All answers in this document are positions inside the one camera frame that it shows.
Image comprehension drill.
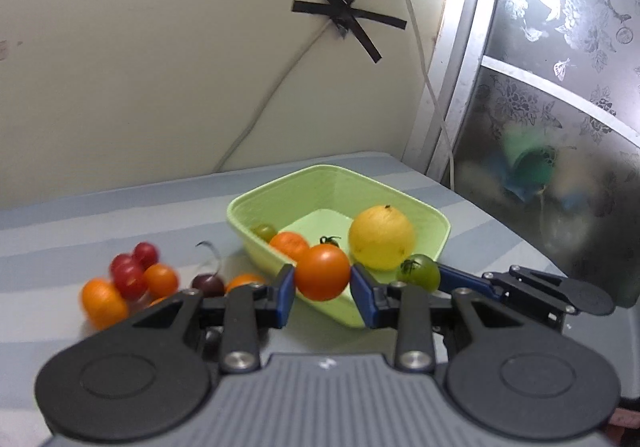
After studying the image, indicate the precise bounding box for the black tape cross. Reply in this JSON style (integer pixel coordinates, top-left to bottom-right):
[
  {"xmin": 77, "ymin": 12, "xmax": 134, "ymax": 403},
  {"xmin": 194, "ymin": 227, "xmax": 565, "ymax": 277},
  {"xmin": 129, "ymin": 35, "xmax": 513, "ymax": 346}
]
[{"xmin": 292, "ymin": 0, "xmax": 408, "ymax": 64}]

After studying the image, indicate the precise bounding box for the patterned frosted glass door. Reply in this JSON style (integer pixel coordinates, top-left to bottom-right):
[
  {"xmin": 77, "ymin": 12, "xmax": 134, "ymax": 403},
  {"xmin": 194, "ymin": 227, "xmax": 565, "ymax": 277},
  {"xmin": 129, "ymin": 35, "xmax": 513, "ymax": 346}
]
[{"xmin": 450, "ymin": 0, "xmax": 640, "ymax": 308}]

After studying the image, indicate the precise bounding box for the white power cable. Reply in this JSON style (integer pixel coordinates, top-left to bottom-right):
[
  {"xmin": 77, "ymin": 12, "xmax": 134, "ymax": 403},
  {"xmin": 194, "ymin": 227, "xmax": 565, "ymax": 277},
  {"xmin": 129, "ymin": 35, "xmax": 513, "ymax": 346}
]
[
  {"xmin": 387, "ymin": 0, "xmax": 456, "ymax": 189},
  {"xmin": 214, "ymin": 0, "xmax": 361, "ymax": 174}
]

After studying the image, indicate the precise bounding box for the orange cherry tomato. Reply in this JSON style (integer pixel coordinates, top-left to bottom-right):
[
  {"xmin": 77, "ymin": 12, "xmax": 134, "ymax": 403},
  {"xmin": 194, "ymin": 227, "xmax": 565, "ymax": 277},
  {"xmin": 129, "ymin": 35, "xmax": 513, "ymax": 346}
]
[
  {"xmin": 144, "ymin": 263, "xmax": 180, "ymax": 298},
  {"xmin": 226, "ymin": 274, "xmax": 267, "ymax": 295}
]

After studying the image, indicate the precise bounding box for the large green tomato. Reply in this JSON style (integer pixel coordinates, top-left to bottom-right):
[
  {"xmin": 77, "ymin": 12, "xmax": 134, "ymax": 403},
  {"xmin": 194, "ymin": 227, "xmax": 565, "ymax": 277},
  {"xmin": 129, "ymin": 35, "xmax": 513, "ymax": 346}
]
[{"xmin": 397, "ymin": 254, "xmax": 442, "ymax": 292}]

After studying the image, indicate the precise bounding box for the light green plastic basket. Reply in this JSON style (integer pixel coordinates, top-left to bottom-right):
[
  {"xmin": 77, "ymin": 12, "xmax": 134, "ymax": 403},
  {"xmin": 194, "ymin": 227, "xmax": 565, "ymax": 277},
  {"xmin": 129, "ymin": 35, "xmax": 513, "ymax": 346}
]
[{"xmin": 226, "ymin": 164, "xmax": 452, "ymax": 329}]

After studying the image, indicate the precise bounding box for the striped grey bed sheet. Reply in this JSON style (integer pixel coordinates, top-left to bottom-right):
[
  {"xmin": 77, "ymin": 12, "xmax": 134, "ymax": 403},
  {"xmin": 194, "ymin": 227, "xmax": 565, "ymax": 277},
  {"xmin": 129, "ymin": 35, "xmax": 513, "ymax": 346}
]
[{"xmin": 0, "ymin": 151, "xmax": 640, "ymax": 447}]

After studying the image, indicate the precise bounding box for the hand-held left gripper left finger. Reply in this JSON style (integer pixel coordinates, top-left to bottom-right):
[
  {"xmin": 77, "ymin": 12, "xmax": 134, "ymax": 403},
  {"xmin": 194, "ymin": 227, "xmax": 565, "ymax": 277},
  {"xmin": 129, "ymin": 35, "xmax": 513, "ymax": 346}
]
[{"xmin": 117, "ymin": 264, "xmax": 296, "ymax": 375}]

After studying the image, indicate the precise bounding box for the orange mandarin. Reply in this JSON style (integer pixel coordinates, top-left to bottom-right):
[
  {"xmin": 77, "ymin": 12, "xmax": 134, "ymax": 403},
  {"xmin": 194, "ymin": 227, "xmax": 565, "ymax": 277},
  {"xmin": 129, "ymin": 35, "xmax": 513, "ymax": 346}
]
[
  {"xmin": 81, "ymin": 278, "xmax": 129, "ymax": 330},
  {"xmin": 269, "ymin": 231, "xmax": 311, "ymax": 263}
]

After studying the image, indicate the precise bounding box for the dark purple cherry with stem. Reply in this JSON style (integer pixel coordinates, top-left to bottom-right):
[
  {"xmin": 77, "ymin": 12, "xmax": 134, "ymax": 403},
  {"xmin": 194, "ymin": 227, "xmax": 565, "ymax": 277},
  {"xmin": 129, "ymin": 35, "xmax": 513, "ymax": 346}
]
[{"xmin": 191, "ymin": 241, "xmax": 226, "ymax": 299}]

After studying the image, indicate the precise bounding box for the large orange tomato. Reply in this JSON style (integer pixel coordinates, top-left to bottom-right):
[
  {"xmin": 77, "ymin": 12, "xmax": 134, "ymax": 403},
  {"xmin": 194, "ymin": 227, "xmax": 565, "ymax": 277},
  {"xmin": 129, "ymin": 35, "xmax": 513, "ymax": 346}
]
[{"xmin": 294, "ymin": 235, "xmax": 352, "ymax": 302}]

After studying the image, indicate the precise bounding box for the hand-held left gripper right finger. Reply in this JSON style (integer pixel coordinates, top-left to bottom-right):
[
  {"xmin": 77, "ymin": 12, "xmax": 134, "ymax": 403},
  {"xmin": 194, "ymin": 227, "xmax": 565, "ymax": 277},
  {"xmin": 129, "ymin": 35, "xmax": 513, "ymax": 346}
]
[{"xmin": 351, "ymin": 264, "xmax": 531, "ymax": 373}]

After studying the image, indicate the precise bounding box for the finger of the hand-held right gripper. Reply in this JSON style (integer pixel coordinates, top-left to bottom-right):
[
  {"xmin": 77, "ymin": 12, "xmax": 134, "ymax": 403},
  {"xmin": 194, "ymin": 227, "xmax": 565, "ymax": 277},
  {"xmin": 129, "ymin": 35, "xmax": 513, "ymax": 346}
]
[{"xmin": 439, "ymin": 263, "xmax": 571, "ymax": 325}]

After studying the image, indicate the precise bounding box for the yellow lemon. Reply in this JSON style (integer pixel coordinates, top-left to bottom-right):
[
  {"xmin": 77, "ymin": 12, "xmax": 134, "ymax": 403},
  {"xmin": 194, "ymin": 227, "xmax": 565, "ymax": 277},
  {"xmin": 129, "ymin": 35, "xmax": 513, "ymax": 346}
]
[{"xmin": 348, "ymin": 205, "xmax": 416, "ymax": 271}]

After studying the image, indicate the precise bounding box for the green plastic object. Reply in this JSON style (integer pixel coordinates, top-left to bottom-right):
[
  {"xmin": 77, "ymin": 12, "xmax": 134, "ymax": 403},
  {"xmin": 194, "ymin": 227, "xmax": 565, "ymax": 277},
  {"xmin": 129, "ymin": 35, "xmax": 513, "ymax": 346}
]
[{"xmin": 502, "ymin": 127, "xmax": 558, "ymax": 200}]

